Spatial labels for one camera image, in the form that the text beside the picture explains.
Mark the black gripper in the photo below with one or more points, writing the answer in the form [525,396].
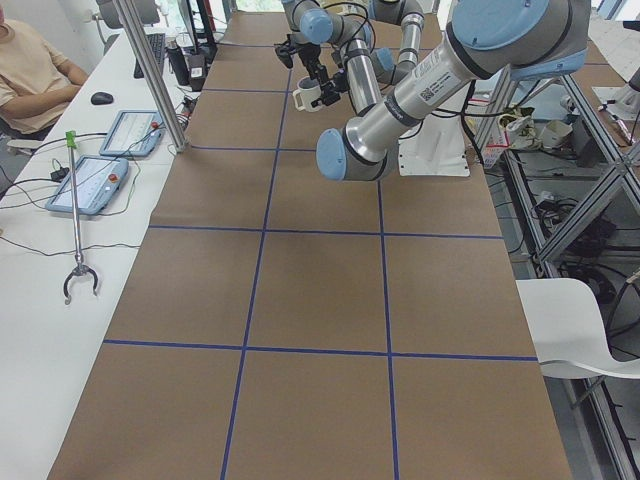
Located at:
[306,53]
[331,86]

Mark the white ceramic mug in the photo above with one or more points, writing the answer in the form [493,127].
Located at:
[307,96]

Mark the black box with label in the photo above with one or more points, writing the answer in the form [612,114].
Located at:
[197,71]

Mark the black insulated bottle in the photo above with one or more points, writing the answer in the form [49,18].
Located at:
[177,62]

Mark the far blue teach pendant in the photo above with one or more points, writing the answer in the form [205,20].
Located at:
[133,133]

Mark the blue teach pendant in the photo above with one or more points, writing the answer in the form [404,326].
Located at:
[97,179]
[133,133]

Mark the black computer mouse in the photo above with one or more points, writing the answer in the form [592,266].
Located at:
[101,98]

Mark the near blue teach pendant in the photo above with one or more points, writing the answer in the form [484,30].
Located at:
[97,179]

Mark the silver reacher grabber tool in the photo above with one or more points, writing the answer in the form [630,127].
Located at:
[81,269]

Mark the person in beige shirt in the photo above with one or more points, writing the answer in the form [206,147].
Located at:
[38,81]

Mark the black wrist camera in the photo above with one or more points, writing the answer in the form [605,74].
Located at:
[285,52]

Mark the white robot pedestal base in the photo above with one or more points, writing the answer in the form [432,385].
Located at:
[434,148]

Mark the aluminium frame post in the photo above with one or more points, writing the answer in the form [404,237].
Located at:
[133,26]

